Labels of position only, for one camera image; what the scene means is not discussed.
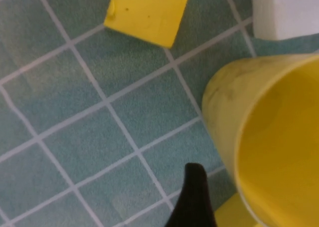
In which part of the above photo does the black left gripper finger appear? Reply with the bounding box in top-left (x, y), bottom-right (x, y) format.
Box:
top-left (167, 162), bottom-right (218, 227)

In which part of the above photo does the yellow plastic cup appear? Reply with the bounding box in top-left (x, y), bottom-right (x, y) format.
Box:
top-left (201, 53), bottom-right (319, 227)

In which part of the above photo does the yellow foam cube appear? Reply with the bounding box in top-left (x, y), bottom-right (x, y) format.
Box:
top-left (213, 193), bottom-right (263, 227)
top-left (103, 0), bottom-right (192, 49)

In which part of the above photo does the green white-grid tablecloth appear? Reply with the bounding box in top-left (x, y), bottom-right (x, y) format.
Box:
top-left (0, 0), bottom-right (319, 227)

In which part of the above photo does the white foam cube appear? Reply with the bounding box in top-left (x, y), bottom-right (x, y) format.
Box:
top-left (251, 0), bottom-right (319, 41)

